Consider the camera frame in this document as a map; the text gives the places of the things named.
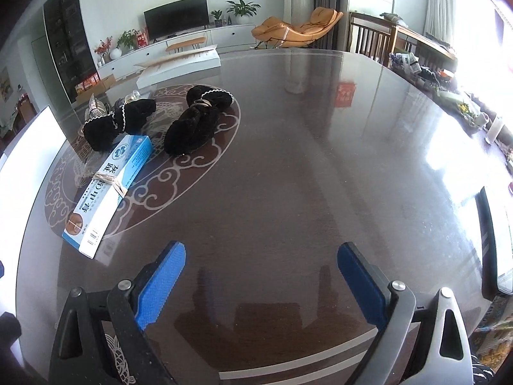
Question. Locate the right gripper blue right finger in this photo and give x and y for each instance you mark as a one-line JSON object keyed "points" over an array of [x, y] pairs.
{"points": [[388, 305]]}

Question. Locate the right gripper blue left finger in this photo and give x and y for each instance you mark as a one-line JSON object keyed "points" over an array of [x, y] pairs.
{"points": [[135, 304]]}

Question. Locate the blue white ointment box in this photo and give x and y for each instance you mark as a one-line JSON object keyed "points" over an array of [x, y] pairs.
{"points": [[87, 223]]}

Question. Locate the black velvet pouch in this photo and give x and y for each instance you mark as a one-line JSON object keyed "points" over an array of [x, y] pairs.
{"points": [[197, 124]]}

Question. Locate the black velvet scrunchie with trim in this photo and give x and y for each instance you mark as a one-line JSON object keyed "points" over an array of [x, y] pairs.
{"points": [[101, 129]]}

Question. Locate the rhinestone bow hair clip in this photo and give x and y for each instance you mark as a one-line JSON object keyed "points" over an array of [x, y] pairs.
{"points": [[95, 109]]}

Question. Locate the phone case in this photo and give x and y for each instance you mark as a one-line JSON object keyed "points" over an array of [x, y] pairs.
{"points": [[131, 97]]}

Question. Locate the large white cardboard box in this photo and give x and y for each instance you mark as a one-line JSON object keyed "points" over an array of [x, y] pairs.
{"points": [[30, 250]]}

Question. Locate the brown cardboard carton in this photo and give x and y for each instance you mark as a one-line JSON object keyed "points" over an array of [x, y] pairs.
{"points": [[99, 88]]}

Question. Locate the red flower vase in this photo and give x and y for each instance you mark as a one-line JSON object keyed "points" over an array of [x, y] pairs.
{"points": [[103, 49]]}

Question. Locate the green potted plant left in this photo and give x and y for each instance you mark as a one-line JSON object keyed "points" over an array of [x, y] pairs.
{"points": [[128, 40]]}

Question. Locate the green potted plant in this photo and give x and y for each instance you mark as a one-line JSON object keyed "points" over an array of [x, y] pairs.
{"points": [[243, 11], [128, 40]]}

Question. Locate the small wooden bench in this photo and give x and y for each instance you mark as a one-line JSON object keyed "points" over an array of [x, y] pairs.
{"points": [[194, 43]]}

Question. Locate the dark wooden chair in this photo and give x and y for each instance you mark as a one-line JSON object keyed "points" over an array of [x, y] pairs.
{"points": [[372, 37]]}

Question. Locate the black glass display cabinet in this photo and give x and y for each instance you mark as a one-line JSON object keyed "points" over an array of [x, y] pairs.
{"points": [[69, 47]]}

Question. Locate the black flat screen television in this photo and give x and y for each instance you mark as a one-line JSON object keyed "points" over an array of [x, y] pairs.
{"points": [[169, 19]]}

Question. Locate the white tv cabinet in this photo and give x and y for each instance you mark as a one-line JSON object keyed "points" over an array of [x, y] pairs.
{"points": [[226, 38]]}

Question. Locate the orange rocking lounge chair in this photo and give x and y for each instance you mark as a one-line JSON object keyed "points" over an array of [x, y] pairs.
{"points": [[276, 33]]}

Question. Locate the green potted plant right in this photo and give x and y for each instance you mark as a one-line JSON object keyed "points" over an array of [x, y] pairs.
{"points": [[243, 11]]}

